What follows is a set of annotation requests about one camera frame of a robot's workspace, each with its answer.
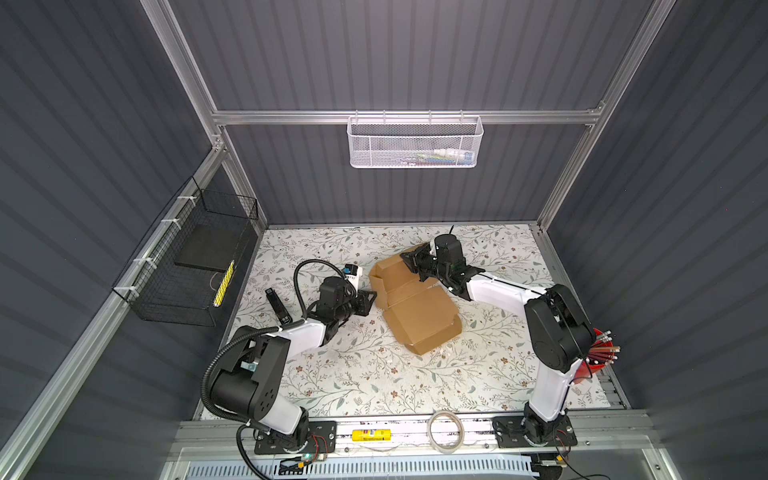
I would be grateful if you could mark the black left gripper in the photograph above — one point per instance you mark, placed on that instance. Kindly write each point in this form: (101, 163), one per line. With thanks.
(363, 304)

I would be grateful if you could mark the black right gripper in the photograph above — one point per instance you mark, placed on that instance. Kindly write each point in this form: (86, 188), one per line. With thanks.
(414, 259)

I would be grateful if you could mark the brown cardboard paper box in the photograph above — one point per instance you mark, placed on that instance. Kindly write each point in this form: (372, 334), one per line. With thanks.
(420, 314)

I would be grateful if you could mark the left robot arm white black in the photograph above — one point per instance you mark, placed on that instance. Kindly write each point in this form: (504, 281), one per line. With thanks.
(242, 381)

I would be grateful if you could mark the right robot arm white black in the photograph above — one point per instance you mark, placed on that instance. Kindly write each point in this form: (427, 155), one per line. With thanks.
(561, 335)

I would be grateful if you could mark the black marker on table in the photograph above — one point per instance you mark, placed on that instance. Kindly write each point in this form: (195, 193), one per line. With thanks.
(278, 307)

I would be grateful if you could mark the items in white basket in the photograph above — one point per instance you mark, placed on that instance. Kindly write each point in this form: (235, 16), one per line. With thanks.
(440, 158)

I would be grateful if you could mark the black flat pad in basket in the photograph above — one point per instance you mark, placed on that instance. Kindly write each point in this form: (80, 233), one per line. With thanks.
(211, 248)

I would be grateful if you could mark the clear tape roll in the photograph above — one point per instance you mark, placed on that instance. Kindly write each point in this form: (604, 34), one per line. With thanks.
(445, 432)

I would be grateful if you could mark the red pencil cup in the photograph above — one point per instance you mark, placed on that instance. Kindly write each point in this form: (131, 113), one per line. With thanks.
(603, 352)

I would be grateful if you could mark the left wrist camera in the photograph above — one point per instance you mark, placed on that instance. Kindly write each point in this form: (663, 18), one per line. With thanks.
(352, 274)

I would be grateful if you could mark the white wire mesh basket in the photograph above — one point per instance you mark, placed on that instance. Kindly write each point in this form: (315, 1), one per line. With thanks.
(378, 142)

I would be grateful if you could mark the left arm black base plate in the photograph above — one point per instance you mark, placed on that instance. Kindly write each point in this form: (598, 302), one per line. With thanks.
(310, 437)

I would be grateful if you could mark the black wire mesh basket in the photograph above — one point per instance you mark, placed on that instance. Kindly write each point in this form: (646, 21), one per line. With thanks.
(159, 291)

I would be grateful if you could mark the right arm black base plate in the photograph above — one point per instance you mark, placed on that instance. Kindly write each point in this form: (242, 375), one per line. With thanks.
(519, 431)

